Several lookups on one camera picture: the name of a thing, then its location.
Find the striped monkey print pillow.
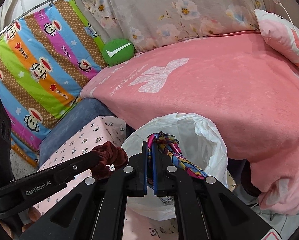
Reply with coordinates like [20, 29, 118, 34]
[0, 0, 108, 168]

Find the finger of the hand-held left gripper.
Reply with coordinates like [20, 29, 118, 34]
[38, 151, 101, 179]

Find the reddish brown velvet scrunchie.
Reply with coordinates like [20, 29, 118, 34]
[91, 141, 129, 176]

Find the green check mark cushion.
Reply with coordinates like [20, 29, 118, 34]
[101, 39, 135, 67]

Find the colourful patterned scarf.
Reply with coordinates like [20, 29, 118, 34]
[147, 131, 206, 180]

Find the person's left hand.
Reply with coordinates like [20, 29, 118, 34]
[21, 206, 44, 233]

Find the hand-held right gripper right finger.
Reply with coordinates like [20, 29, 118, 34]
[151, 142, 281, 240]

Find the floral beige pillow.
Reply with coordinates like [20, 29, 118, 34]
[81, 0, 268, 53]

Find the pink blanket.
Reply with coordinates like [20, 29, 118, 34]
[81, 31, 299, 216]

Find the pink panda print tablecloth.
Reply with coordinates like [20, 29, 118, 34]
[32, 115, 177, 240]

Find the blue sofa cushion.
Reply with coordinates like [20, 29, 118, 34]
[39, 97, 115, 156]

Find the pink printed pillow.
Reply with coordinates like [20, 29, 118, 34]
[254, 9, 299, 77]

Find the white bag lined trash bin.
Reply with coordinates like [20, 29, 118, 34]
[121, 112, 229, 221]

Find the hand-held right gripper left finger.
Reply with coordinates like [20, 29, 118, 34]
[21, 141, 149, 240]

